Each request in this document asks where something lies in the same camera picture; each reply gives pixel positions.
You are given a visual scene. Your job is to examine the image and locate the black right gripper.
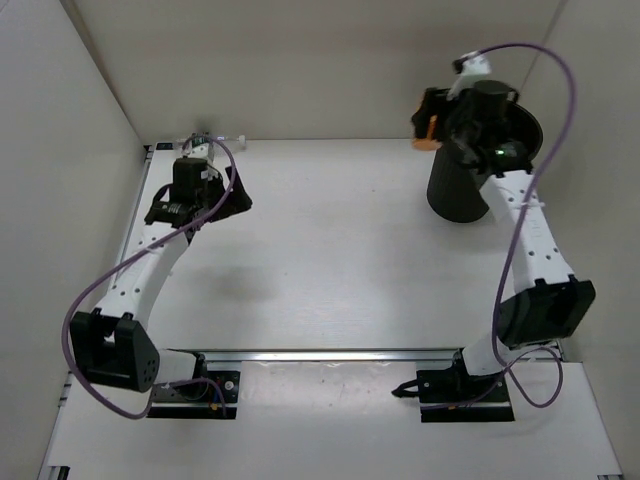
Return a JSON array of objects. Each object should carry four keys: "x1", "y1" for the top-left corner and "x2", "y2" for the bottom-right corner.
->
[{"x1": 416, "y1": 88, "x2": 480, "y2": 149}]

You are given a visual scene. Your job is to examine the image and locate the orange juice bottle yellow cap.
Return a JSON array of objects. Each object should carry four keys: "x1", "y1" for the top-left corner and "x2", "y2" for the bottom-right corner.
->
[{"x1": 411, "y1": 87, "x2": 441, "y2": 152}]

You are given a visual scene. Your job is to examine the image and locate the green label water bottle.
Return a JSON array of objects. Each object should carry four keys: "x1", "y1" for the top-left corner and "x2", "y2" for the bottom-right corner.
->
[{"x1": 174, "y1": 130, "x2": 248, "y2": 160}]

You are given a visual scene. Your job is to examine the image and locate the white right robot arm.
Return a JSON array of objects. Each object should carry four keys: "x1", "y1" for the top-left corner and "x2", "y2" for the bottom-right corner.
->
[{"x1": 210, "y1": 81, "x2": 595, "y2": 400}]

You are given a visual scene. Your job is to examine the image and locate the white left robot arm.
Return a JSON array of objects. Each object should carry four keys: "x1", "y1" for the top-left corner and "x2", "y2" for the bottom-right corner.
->
[{"x1": 70, "y1": 157, "x2": 225, "y2": 400}]

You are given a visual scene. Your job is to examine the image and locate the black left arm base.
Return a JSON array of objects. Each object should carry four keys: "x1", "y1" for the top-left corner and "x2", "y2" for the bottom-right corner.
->
[{"x1": 147, "y1": 355, "x2": 241, "y2": 421}]

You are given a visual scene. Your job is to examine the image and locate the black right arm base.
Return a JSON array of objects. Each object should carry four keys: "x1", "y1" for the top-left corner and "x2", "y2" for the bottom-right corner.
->
[{"x1": 391, "y1": 351, "x2": 515, "y2": 424}]

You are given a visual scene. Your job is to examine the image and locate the black ribbed plastic bin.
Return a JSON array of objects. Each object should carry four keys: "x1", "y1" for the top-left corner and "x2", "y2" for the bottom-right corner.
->
[{"x1": 426, "y1": 104, "x2": 543, "y2": 223}]

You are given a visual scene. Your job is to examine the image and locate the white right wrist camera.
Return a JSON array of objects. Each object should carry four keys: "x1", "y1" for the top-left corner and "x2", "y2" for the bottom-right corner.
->
[{"x1": 446, "y1": 51, "x2": 492, "y2": 101}]

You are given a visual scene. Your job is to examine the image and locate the aluminium table edge rail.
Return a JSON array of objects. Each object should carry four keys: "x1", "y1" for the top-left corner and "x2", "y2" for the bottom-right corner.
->
[{"x1": 89, "y1": 142, "x2": 564, "y2": 364}]

